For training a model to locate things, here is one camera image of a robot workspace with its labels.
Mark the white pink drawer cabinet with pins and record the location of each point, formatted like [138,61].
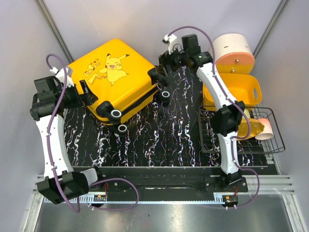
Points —
[232,54]

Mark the aluminium frame rail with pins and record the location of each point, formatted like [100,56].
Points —
[122,191]

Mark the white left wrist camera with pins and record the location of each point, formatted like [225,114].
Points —
[60,75]

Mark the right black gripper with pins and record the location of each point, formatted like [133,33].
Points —
[165,59]

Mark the pale green cup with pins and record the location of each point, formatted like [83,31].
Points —
[247,113]

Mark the black wire rack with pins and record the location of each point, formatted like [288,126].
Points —
[265,140]

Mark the yellow plastic basket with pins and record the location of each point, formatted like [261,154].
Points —
[243,87]

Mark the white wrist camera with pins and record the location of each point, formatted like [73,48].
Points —
[173,44]
[60,75]

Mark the black marble pattern mat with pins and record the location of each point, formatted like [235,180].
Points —
[161,136]

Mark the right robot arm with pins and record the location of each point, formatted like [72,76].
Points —
[229,111]

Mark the yellow ceramic dish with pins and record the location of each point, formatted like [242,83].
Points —
[256,128]

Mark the pink white cup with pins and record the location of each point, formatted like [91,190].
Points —
[267,132]

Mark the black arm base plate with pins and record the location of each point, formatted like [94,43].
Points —
[209,179]

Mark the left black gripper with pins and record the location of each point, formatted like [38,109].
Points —
[88,97]

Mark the yellow Pikachu suitcase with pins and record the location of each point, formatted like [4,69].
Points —
[123,81]

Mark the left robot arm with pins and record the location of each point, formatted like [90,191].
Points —
[53,98]

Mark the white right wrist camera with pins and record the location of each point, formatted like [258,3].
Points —
[173,44]

